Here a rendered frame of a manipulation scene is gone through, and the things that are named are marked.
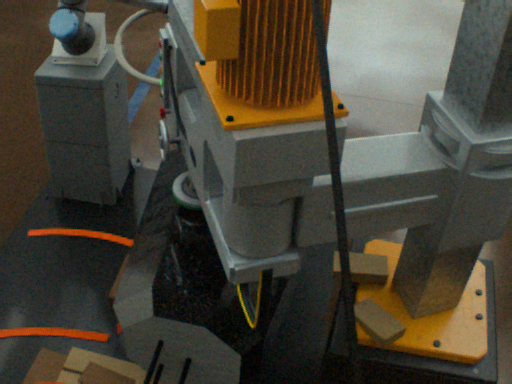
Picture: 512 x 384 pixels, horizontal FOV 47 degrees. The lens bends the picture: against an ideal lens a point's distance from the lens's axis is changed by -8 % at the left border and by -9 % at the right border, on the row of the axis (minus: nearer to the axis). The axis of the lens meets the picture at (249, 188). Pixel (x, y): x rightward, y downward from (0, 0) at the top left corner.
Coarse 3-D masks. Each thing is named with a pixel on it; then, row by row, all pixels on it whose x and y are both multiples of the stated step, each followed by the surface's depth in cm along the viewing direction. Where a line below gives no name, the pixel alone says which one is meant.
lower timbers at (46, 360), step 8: (40, 352) 265; (48, 352) 265; (56, 352) 266; (40, 360) 261; (48, 360) 262; (56, 360) 262; (64, 360) 263; (32, 368) 258; (40, 368) 258; (48, 368) 259; (56, 368) 259; (32, 376) 255; (40, 376) 255; (48, 376) 255; (56, 376) 256
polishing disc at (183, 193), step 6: (186, 174) 248; (180, 180) 245; (174, 186) 242; (180, 186) 243; (186, 186) 243; (174, 192) 240; (180, 192) 240; (186, 192) 240; (192, 192) 240; (180, 198) 237; (186, 198) 237; (192, 198) 238; (198, 198) 238; (186, 204) 236; (192, 204) 235; (198, 204) 235
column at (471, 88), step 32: (480, 0) 144; (480, 32) 146; (480, 64) 149; (448, 96) 166; (480, 96) 151; (480, 128) 155; (416, 256) 199; (448, 256) 188; (416, 288) 201; (448, 288) 200
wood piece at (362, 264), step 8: (336, 256) 222; (352, 256) 222; (360, 256) 222; (368, 256) 222; (376, 256) 223; (384, 256) 223; (336, 264) 219; (352, 264) 219; (360, 264) 219; (368, 264) 219; (376, 264) 219; (384, 264) 220; (336, 272) 217; (352, 272) 216; (360, 272) 216; (368, 272) 216; (376, 272) 216; (384, 272) 217; (336, 280) 220; (352, 280) 219; (360, 280) 218; (368, 280) 218; (376, 280) 218; (384, 280) 217
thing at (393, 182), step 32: (352, 160) 162; (384, 160) 163; (416, 160) 163; (448, 160) 163; (320, 192) 155; (352, 192) 158; (384, 192) 161; (416, 192) 165; (448, 192) 167; (480, 192) 162; (320, 224) 162; (352, 224) 166; (384, 224) 170; (416, 224) 174; (480, 224) 170
